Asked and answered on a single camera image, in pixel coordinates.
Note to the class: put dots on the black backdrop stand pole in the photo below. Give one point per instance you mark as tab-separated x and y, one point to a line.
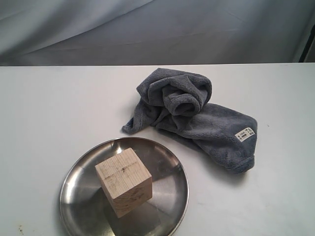
307	45

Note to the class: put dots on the grey backdrop cloth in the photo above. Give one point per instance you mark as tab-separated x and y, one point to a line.
153	32

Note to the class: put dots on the round stainless steel plate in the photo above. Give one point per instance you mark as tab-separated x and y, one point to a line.
85	210

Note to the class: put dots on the white printed clothing care label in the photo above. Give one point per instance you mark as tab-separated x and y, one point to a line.
244	134

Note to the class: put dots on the wooden cube block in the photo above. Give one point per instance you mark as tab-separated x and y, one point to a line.
126	181

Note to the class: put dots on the grey-blue fleece towel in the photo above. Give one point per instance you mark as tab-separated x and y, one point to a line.
179	102

